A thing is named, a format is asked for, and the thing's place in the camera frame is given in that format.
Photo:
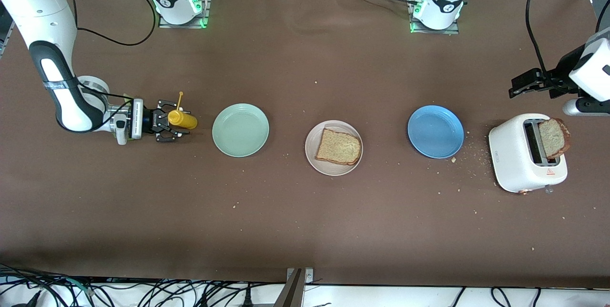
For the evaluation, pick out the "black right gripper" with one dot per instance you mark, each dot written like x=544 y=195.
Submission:
x=149 y=119

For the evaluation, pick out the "grey metal bar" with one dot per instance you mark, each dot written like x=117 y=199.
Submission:
x=290 y=295

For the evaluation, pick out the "blue plate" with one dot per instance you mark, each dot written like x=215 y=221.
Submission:
x=436 y=131

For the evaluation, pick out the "silver table edge bracket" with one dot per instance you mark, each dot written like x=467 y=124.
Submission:
x=310 y=276

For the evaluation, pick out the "white toaster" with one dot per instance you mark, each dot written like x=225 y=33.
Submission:
x=512 y=159

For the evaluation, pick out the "brown bread slice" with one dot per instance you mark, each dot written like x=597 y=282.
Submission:
x=336 y=147
x=552 y=138

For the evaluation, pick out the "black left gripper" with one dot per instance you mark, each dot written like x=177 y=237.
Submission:
x=564 y=75

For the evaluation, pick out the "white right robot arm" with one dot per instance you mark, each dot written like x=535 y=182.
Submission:
x=47 y=21

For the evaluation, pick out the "pale green plate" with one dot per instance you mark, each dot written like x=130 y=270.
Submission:
x=240 y=130

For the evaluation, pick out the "yellow squeeze sauce bottle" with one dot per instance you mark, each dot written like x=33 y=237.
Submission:
x=183 y=119

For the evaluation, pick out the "beige plate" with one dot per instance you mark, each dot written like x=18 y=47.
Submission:
x=333 y=170

